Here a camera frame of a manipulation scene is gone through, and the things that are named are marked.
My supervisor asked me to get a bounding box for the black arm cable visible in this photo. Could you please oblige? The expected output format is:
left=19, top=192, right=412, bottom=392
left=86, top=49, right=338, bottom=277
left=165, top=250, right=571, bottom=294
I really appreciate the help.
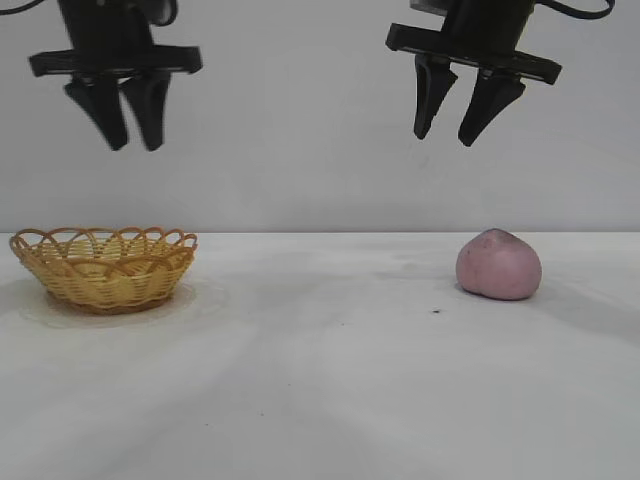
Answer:
left=533, top=0, right=614, bottom=21
left=0, top=0, right=42, bottom=17

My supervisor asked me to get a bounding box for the yellow woven wicker basket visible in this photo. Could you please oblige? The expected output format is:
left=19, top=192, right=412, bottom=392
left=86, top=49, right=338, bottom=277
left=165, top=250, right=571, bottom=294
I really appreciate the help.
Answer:
left=8, top=227, right=199, bottom=315

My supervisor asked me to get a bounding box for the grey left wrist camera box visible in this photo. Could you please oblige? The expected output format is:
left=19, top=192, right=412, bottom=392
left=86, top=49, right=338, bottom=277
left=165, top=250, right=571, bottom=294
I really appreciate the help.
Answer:
left=149, top=0, right=180, bottom=27

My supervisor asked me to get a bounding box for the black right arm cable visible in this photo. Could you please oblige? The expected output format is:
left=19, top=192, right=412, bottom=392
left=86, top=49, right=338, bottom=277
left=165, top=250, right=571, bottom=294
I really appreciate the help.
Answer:
left=533, top=0, right=614, bottom=21

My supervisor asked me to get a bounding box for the pink peach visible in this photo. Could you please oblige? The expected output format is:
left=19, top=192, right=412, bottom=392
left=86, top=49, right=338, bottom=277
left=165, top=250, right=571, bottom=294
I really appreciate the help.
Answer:
left=454, top=227, right=544, bottom=302

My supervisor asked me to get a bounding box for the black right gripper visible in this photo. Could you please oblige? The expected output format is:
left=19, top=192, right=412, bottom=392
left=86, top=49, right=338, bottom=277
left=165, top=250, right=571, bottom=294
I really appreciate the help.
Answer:
left=385, top=0, right=562, bottom=148

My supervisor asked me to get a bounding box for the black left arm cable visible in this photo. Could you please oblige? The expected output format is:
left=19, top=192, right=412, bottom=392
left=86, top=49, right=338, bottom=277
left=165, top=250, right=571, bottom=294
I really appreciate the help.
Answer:
left=0, top=0, right=42, bottom=17

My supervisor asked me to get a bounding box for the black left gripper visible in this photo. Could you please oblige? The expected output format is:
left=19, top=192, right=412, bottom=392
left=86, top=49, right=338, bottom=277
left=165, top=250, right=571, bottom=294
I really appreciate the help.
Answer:
left=28, top=0, right=204, bottom=152

